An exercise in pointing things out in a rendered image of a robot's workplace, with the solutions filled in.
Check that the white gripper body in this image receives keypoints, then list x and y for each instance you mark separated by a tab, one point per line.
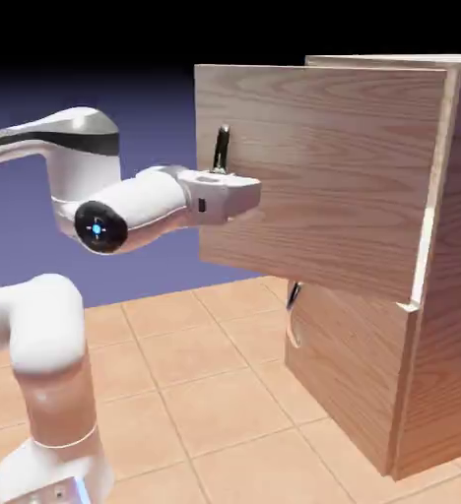
244	195

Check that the large wood cabinet door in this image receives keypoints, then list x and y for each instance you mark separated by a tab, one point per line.
333	157

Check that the light wood cabinet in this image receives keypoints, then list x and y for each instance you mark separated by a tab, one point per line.
451	354

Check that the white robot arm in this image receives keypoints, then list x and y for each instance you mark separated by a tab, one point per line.
69	173

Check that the small wood cabinet door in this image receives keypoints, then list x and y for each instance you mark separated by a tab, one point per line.
352	374

